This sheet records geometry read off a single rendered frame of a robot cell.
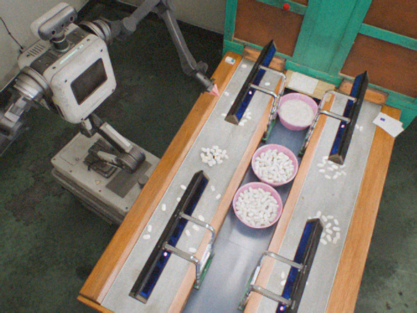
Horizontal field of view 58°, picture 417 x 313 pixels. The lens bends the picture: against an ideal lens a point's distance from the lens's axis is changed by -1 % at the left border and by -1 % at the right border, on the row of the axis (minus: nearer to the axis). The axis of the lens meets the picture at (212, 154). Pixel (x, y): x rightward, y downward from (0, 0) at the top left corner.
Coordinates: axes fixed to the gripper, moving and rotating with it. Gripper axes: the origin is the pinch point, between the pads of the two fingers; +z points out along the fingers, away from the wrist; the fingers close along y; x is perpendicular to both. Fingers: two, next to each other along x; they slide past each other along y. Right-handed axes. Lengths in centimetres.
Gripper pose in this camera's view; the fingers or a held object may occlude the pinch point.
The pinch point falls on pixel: (218, 95)
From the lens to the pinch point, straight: 235.7
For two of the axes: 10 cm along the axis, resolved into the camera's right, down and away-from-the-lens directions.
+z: 6.8, 6.0, 4.2
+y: 4.1, -7.8, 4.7
